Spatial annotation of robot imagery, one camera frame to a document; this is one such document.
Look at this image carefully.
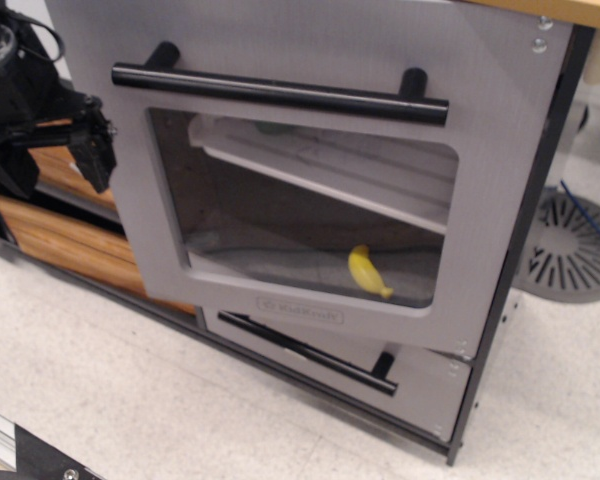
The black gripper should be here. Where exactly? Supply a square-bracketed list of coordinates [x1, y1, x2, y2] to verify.
[0, 82, 116, 199]

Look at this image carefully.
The black oven door handle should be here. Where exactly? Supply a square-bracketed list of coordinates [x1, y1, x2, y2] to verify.
[111, 41, 450, 126]

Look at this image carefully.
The grey oven door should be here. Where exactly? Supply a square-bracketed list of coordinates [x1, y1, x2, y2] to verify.
[47, 1, 574, 358]

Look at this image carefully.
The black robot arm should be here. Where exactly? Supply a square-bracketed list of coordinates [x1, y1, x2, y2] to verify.
[0, 1, 116, 198]

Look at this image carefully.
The white oven shelf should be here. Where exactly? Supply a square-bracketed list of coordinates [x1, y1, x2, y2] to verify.
[188, 115, 459, 234]

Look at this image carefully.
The upper wood-pattern bin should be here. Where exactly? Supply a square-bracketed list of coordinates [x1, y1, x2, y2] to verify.
[29, 146, 116, 211]

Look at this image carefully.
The wood-pattern bin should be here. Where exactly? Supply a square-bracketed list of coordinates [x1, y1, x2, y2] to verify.
[29, 146, 116, 211]
[0, 193, 197, 316]

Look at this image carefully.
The lower wood-pattern bin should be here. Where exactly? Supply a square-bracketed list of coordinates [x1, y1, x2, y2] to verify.
[0, 193, 197, 316]

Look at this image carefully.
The yellow toy banana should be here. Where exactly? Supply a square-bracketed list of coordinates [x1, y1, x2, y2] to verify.
[348, 245, 394, 300]

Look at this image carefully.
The grey lower drawer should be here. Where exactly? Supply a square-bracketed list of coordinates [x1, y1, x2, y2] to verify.
[204, 308, 471, 442]

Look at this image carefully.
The grey round slotted base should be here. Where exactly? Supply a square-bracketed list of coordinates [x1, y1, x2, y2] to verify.
[513, 188, 600, 304]

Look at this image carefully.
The wooden countertop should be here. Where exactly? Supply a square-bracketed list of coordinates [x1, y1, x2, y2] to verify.
[474, 0, 600, 29]

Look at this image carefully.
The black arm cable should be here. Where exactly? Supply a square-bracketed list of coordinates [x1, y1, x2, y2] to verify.
[0, 9, 67, 65]

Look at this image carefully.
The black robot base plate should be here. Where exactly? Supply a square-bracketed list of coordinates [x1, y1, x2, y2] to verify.
[14, 425, 102, 480]

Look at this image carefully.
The black drawer handle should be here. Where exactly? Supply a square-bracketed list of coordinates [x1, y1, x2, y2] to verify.
[218, 311, 398, 397]

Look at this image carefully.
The blue cable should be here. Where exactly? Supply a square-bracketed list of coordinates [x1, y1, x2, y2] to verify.
[559, 179, 600, 255]

